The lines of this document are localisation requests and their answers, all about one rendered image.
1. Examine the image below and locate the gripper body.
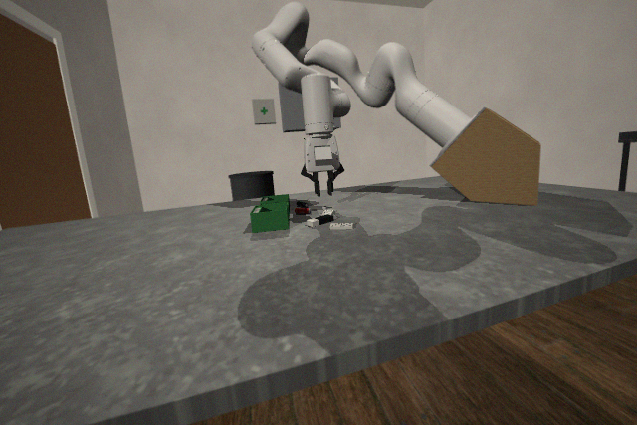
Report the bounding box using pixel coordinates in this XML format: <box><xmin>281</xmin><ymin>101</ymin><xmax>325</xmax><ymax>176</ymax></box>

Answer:
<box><xmin>304</xmin><ymin>134</ymin><xmax>340</xmax><ymax>173</ymax></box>

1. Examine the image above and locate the green rack of bins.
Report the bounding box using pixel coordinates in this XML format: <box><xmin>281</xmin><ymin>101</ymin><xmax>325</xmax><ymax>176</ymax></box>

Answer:
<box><xmin>250</xmin><ymin>194</ymin><xmax>290</xmax><ymax>233</ymax></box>

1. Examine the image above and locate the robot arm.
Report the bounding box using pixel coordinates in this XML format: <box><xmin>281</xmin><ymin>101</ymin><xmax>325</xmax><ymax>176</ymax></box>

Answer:
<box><xmin>252</xmin><ymin>2</ymin><xmax>477</xmax><ymax>154</ymax></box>

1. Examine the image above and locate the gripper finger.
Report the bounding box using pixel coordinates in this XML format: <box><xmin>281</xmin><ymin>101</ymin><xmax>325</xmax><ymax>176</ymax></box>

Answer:
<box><xmin>301</xmin><ymin>165</ymin><xmax>320</xmax><ymax>197</ymax></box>
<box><xmin>327</xmin><ymin>164</ymin><xmax>344</xmax><ymax>195</ymax></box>

